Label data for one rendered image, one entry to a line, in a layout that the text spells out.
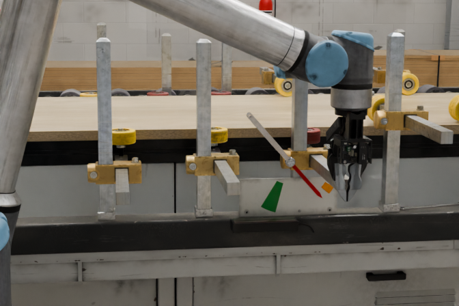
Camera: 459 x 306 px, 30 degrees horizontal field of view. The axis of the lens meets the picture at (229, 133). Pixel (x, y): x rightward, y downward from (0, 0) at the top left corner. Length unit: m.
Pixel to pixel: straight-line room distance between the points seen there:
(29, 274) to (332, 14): 7.52
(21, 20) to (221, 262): 0.92
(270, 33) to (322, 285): 1.15
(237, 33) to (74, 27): 7.84
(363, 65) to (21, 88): 0.71
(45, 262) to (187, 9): 0.92
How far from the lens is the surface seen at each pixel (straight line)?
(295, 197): 2.25
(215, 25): 1.62
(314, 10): 9.48
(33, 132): 2.37
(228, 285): 2.56
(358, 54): 1.84
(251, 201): 2.23
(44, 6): 1.70
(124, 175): 2.09
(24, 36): 1.70
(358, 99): 1.85
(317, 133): 2.32
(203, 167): 2.19
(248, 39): 1.63
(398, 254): 2.40
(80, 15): 9.42
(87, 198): 2.43
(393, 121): 2.27
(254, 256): 2.30
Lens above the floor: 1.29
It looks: 10 degrees down
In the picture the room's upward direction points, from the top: straight up
